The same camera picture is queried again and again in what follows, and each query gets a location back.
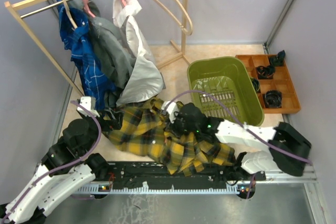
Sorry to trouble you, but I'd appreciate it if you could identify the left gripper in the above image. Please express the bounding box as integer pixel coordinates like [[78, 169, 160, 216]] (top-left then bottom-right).
[[81, 106, 124, 154]]

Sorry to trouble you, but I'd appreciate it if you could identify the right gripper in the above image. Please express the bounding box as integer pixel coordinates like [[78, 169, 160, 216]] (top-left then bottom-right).
[[165, 110, 200, 137]]

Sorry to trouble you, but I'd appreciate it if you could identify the yellow plaid shirt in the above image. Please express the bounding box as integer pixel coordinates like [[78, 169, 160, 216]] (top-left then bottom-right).
[[103, 98, 235, 176]]

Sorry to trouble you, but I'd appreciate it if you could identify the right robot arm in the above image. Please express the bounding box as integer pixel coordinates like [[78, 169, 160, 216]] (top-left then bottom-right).
[[162, 102, 311, 180]]

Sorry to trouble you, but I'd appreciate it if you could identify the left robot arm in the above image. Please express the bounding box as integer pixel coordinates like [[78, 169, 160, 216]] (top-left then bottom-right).
[[1, 112, 122, 223]]

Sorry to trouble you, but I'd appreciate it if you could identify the blue plaid shirt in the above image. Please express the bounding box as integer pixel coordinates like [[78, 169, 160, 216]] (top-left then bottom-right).
[[57, 4, 117, 110]]

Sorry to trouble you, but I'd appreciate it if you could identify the white shirt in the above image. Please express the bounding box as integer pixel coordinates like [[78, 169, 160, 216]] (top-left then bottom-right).
[[113, 0, 164, 106]]

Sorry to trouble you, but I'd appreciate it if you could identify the grey shirt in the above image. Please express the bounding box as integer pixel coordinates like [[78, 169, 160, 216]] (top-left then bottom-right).
[[68, 0, 135, 102]]

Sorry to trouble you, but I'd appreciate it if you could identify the beige hanger with blue shirt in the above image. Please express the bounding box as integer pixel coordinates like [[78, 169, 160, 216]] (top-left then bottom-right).
[[62, 0, 77, 29]]

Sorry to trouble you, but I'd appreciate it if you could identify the green plastic basket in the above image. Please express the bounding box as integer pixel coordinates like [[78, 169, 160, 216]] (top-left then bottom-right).
[[187, 57, 264, 126]]

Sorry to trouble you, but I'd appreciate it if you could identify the black part beside basket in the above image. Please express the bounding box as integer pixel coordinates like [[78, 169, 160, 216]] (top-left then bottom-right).
[[250, 78, 260, 93]]

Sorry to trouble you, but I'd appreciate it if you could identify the black round part in tray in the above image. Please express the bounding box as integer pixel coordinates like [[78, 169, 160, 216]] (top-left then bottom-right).
[[264, 90, 282, 109]]

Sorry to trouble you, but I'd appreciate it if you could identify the black part in tray corner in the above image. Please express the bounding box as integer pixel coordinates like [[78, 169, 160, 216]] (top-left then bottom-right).
[[269, 50, 286, 67]]

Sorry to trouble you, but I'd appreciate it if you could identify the wooden clothes rack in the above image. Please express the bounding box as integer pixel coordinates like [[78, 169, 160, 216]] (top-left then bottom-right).
[[5, 0, 194, 96]]

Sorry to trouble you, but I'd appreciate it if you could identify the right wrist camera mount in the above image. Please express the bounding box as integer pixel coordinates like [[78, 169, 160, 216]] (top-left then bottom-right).
[[161, 101, 184, 123]]

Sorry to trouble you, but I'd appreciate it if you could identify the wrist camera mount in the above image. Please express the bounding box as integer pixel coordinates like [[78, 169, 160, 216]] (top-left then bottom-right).
[[77, 96, 100, 118], [161, 101, 184, 123]]

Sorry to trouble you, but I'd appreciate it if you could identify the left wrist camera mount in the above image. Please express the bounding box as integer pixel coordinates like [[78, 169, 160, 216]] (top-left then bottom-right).
[[77, 96, 100, 118]]

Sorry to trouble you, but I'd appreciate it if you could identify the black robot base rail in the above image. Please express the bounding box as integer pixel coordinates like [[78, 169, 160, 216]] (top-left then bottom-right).
[[77, 162, 253, 199]]

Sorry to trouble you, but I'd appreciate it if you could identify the black cable bundle in tray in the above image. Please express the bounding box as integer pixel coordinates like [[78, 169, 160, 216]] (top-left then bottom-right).
[[256, 64, 276, 80]]

